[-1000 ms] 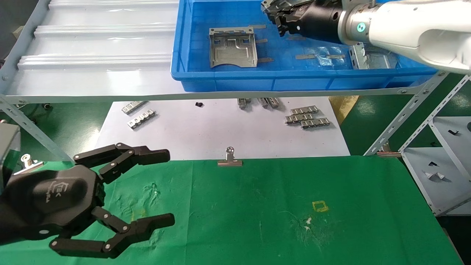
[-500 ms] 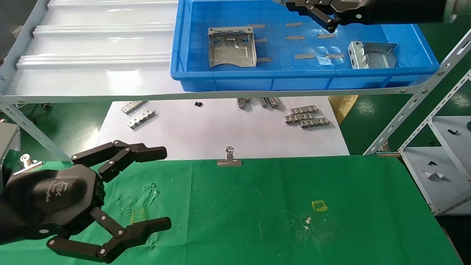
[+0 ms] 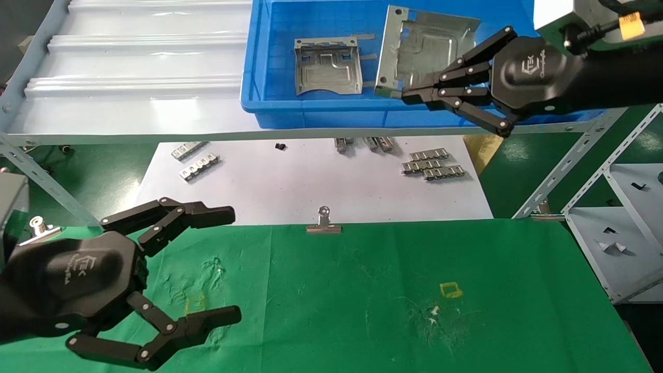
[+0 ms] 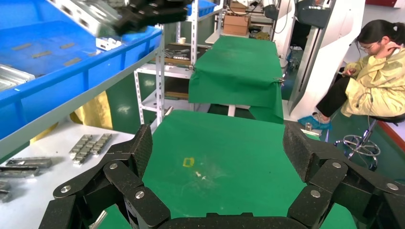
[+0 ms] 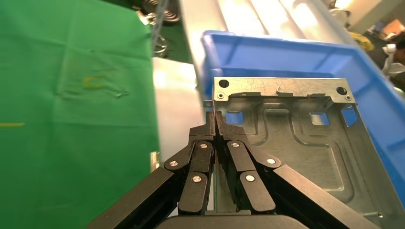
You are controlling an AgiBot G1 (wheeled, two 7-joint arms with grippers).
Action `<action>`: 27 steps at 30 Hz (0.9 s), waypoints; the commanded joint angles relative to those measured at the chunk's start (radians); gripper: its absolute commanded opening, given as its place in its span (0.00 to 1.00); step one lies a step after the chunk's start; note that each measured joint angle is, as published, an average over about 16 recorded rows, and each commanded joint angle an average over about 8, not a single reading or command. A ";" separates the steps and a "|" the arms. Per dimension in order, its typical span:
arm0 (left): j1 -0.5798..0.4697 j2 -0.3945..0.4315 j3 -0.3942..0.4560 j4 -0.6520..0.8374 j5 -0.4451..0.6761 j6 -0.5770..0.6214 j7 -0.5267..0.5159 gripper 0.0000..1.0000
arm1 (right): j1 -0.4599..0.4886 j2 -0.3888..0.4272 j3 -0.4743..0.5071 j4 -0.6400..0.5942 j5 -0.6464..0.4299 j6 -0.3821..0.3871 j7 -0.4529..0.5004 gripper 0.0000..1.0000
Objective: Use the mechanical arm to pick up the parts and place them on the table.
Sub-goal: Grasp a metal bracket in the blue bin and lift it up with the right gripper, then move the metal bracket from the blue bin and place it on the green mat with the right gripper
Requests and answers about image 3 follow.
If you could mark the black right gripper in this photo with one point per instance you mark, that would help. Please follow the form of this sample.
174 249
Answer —
528 75

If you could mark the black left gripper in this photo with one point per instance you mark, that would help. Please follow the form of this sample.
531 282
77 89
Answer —
67 280

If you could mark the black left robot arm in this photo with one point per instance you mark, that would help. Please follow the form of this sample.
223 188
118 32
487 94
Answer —
8 316

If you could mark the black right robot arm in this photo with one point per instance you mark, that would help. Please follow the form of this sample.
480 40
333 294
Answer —
616 77

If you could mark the small notched metal strip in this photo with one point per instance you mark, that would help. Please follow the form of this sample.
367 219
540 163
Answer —
342 145
187 150
370 144
199 168
385 144
420 166
429 154
443 173

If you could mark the brown cardboard piece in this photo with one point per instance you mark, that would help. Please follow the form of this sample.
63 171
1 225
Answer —
484 147

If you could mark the silver binder clip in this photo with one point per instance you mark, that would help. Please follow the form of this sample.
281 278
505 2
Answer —
544 215
323 228
39 233

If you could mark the white paper sheet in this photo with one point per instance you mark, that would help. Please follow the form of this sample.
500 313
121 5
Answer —
311 181

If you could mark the blue plastic tray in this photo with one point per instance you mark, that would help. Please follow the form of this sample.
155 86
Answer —
311 111

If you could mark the grey slotted angle brace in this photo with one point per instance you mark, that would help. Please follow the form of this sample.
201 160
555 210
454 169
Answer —
557 171
616 155
41 178

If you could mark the white corrugated shelf panel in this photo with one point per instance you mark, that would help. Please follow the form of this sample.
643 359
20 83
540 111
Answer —
129 62

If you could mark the small white metal part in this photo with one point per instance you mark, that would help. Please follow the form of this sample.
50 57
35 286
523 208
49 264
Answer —
612 247

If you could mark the wide sheet metal bracket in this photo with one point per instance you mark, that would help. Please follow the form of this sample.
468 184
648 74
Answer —
326 72

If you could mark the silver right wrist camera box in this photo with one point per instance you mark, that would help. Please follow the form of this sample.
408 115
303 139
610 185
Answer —
551 13

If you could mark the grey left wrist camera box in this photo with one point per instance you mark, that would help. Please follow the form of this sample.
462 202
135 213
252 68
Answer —
11 207

